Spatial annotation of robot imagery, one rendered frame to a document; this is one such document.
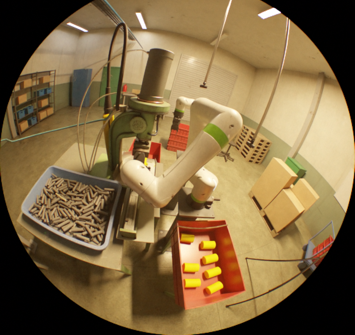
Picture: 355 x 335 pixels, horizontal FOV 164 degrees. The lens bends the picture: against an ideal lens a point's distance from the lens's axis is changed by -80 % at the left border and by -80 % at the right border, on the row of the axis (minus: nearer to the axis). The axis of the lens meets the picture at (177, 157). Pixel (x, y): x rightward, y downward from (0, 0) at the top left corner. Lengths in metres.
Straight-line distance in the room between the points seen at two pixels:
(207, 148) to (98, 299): 1.72
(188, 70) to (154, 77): 5.55
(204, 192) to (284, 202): 2.02
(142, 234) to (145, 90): 0.66
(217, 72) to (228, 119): 6.05
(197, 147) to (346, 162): 4.24
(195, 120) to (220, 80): 6.01
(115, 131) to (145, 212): 0.47
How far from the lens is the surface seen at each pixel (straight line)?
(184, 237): 1.00
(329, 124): 4.68
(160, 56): 0.60
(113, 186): 0.76
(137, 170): 0.45
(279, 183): 2.62
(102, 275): 1.64
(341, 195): 4.34
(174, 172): 0.45
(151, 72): 0.59
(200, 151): 0.45
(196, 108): 0.59
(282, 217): 2.62
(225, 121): 0.48
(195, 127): 0.63
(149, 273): 1.59
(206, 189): 0.73
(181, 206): 0.84
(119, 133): 0.73
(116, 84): 6.44
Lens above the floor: 1.59
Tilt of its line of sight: 32 degrees down
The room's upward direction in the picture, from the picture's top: 17 degrees clockwise
